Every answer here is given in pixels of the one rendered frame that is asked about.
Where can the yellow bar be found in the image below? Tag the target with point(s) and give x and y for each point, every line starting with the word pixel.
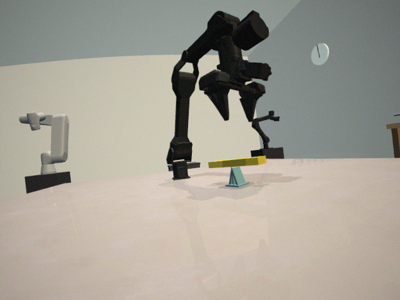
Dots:
pixel 250 161

